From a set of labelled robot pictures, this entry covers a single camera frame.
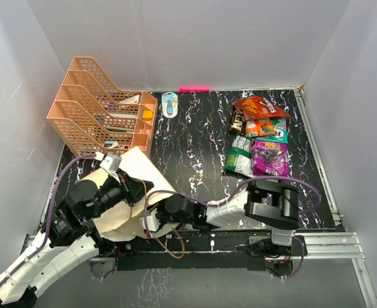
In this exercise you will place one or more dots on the purple blackcurrant candy bag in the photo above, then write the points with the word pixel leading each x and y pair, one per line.
pixel 269 158

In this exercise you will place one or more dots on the red Doritos chips bag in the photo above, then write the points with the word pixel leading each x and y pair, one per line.
pixel 257 107

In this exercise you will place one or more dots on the yellow sticky note pad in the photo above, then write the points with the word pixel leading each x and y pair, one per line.
pixel 147 115

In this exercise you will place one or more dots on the pink tape strip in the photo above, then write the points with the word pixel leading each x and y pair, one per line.
pixel 194 89

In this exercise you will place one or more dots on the brown Kettle chips bag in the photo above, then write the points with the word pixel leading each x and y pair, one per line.
pixel 238 123

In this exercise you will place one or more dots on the small white box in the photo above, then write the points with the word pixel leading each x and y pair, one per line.
pixel 134 100

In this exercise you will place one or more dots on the orange red snack pack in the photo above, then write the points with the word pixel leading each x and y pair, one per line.
pixel 259 128

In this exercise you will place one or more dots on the teal Fox's mint candy bag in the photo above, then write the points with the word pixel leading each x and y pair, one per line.
pixel 280 128

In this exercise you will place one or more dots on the green snack bag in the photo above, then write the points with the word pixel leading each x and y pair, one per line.
pixel 239 157

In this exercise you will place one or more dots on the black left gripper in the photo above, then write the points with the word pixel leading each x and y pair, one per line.
pixel 133 188

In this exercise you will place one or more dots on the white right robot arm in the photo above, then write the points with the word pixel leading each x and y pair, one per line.
pixel 274 204

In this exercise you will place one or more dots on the beige paper bag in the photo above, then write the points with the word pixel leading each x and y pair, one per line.
pixel 122 223

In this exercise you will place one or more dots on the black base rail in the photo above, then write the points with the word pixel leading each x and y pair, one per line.
pixel 242 249

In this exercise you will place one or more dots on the blue correction tape package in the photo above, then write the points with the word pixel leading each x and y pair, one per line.
pixel 169 104

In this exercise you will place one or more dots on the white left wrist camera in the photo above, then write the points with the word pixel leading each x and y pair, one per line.
pixel 110 164

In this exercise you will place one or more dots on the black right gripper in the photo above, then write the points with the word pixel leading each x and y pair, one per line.
pixel 160 217

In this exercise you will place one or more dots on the peach plastic desk organizer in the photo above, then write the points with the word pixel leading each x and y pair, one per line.
pixel 88 115

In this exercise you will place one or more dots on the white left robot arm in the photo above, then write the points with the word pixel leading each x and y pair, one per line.
pixel 68 237

